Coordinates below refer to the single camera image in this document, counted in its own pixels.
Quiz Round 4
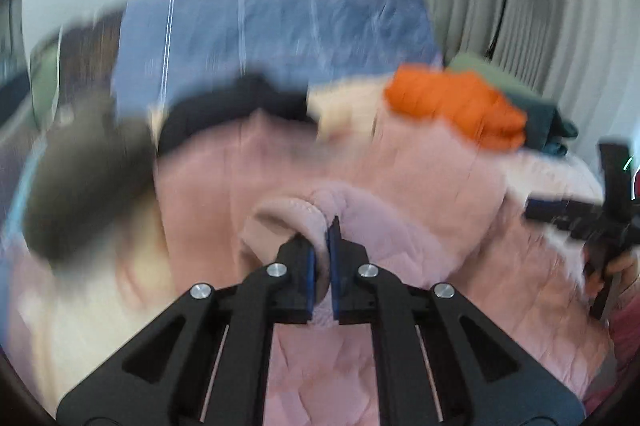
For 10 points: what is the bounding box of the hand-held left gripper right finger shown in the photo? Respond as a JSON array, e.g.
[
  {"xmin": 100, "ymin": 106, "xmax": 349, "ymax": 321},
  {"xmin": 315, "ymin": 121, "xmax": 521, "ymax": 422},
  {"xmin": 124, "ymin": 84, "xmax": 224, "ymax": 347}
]
[{"xmin": 327, "ymin": 216, "xmax": 586, "ymax": 426}]

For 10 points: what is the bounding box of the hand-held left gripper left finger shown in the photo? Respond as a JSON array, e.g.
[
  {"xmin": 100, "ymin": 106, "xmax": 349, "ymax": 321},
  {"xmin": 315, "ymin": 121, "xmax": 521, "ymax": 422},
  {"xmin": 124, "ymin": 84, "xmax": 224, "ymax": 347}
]
[{"xmin": 56, "ymin": 238, "xmax": 318, "ymax": 426}]

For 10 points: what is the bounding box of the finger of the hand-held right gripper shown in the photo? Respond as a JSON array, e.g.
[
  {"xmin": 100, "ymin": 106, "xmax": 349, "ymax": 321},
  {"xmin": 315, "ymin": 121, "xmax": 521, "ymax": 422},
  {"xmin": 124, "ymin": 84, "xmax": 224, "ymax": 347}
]
[{"xmin": 522, "ymin": 200, "xmax": 606, "ymax": 240}]

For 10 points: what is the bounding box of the pink quilted fleece garment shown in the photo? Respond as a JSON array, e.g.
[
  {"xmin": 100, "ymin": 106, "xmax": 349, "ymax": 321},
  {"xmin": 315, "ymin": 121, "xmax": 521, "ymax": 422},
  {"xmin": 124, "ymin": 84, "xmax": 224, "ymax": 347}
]
[{"xmin": 152, "ymin": 111, "xmax": 618, "ymax": 426}]

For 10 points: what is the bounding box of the person's right forearm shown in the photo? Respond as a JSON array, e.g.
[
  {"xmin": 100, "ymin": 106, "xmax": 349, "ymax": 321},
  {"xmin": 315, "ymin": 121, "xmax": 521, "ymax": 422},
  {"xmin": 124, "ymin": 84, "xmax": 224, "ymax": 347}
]
[{"xmin": 605, "ymin": 301, "xmax": 640, "ymax": 369}]

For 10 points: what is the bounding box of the person's right hand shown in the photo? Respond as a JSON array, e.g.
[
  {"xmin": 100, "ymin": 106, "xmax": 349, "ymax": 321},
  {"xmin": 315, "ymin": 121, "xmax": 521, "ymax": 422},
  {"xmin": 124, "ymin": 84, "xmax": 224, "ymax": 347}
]
[{"xmin": 584, "ymin": 250, "xmax": 640, "ymax": 322}]

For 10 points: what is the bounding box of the dark green garment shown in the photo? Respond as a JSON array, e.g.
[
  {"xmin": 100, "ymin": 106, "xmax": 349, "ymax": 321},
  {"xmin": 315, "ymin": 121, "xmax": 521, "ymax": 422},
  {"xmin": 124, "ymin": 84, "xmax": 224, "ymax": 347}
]
[{"xmin": 510, "ymin": 90, "xmax": 578, "ymax": 157}]

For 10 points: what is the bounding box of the orange puffer jacket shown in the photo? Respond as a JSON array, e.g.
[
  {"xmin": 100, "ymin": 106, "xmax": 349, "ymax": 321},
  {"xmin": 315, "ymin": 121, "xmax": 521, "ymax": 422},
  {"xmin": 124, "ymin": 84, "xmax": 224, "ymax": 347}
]
[{"xmin": 384, "ymin": 64, "xmax": 528, "ymax": 151}]

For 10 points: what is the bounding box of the white curtain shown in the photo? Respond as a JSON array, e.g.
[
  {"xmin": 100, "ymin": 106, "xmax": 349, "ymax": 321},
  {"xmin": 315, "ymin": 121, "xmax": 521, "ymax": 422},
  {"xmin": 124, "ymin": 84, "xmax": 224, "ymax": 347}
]
[{"xmin": 432, "ymin": 0, "xmax": 640, "ymax": 187}]

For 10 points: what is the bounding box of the cream garment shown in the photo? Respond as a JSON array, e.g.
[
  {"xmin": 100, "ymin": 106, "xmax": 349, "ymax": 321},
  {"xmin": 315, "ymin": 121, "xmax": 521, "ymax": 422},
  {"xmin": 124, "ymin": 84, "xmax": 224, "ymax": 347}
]
[{"xmin": 306, "ymin": 83, "xmax": 396, "ymax": 141}]

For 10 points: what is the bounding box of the black garment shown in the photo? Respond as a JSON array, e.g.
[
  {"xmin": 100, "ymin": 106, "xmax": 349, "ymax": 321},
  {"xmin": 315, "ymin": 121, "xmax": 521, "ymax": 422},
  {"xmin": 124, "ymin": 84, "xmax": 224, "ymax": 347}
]
[{"xmin": 157, "ymin": 73, "xmax": 318, "ymax": 157}]

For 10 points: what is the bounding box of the pink and cream plush blanket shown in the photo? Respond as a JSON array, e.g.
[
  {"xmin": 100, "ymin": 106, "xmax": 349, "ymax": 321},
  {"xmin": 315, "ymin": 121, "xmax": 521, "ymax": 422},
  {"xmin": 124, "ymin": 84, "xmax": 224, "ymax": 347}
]
[{"xmin": 2, "ymin": 151, "xmax": 608, "ymax": 412}]

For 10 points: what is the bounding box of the dark grey cloth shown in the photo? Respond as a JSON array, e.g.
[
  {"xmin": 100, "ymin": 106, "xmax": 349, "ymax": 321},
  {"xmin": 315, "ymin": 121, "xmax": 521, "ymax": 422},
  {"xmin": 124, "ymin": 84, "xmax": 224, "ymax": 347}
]
[{"xmin": 22, "ymin": 90, "xmax": 161, "ymax": 267}]

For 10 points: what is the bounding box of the light green pillow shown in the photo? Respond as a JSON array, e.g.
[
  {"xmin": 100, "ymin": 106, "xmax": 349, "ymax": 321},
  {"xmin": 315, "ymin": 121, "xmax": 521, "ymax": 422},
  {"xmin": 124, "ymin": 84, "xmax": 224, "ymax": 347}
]
[{"xmin": 30, "ymin": 46, "xmax": 62, "ymax": 131}]

